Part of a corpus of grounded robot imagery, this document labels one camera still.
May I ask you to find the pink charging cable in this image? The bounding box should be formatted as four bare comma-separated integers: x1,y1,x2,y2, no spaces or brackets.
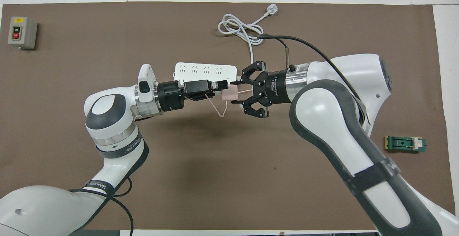
205,88,252,118

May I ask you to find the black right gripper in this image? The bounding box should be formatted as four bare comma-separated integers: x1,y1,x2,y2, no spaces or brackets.
230,61,289,118

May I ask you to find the white power strip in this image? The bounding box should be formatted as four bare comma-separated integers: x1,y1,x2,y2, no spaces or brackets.
174,62,238,86

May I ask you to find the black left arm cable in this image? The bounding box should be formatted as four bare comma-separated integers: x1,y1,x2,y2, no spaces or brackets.
68,177,135,236

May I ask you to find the brown table mat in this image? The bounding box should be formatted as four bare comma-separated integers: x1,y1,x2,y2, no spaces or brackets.
0,2,456,231

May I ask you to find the green knife switch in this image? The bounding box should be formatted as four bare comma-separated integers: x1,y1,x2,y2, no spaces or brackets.
385,136,427,154

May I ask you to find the pink charger block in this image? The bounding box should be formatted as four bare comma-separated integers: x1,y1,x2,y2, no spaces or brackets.
221,87,238,102

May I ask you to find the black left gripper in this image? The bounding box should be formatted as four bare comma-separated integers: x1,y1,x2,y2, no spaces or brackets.
157,80,230,113

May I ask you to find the white power cord with plug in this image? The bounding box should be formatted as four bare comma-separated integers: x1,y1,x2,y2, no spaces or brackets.
218,4,279,66

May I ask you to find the grey switch box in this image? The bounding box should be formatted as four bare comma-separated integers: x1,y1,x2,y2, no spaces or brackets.
8,16,38,50

